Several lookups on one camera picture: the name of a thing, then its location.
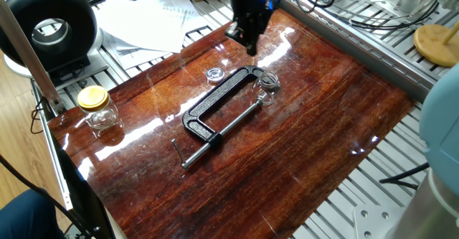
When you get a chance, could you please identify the white printed paper sheets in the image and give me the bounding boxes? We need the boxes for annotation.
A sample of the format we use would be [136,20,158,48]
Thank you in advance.
[93,0,209,71]

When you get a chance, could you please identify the black forked cable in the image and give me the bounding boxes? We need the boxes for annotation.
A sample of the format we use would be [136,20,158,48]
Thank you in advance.
[379,162,430,190]

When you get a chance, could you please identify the black C-clamp with steel screw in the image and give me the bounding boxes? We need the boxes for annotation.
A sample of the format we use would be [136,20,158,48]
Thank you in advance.
[171,65,268,172]

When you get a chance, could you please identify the round wooden stand with stick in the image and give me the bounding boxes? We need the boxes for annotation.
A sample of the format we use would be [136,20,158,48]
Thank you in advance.
[413,19,459,68]

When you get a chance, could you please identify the small silver jar lid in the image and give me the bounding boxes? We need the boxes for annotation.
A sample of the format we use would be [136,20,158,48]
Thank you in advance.
[205,67,226,85]

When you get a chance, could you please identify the black cable bundle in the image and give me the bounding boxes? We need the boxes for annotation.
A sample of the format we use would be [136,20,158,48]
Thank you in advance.
[349,0,441,31]

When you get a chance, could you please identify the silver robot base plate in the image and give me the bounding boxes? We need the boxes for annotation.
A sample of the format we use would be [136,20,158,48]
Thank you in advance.
[353,205,406,239]

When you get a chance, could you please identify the grey aluminium rail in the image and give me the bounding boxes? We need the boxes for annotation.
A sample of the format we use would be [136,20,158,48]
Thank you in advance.
[274,0,437,103]

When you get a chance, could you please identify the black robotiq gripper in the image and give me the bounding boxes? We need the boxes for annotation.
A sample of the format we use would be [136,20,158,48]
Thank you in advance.
[225,0,275,56]

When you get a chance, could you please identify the person body in navy jacket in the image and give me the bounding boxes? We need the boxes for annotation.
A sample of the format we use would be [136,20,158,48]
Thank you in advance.
[0,188,67,239]

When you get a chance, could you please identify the long thin black cable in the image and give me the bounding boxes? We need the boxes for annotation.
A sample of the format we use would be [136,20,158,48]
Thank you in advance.
[0,154,95,239]

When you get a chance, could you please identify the black ring-shaped device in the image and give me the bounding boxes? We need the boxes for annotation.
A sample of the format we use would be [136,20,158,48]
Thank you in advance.
[0,0,109,88]

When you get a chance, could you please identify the small clear glass jar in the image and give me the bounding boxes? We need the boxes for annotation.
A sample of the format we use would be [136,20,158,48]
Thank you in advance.
[252,70,282,107]

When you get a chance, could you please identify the glossy brown wooden board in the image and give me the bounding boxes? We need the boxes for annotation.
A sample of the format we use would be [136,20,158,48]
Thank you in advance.
[47,8,415,239]

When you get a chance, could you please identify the aluminium profile post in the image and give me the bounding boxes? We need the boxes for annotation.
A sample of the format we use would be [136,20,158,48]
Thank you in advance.
[0,0,66,115]

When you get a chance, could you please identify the glass jar with gold lid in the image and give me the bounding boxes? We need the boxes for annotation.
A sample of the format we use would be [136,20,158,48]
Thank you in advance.
[77,85,120,131]

